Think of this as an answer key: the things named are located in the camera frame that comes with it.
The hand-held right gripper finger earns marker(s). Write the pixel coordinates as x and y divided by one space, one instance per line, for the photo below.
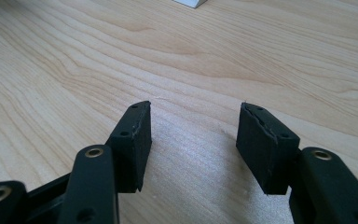
265 152

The translucent grey expandable book rack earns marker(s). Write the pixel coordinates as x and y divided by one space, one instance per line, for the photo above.
191 2

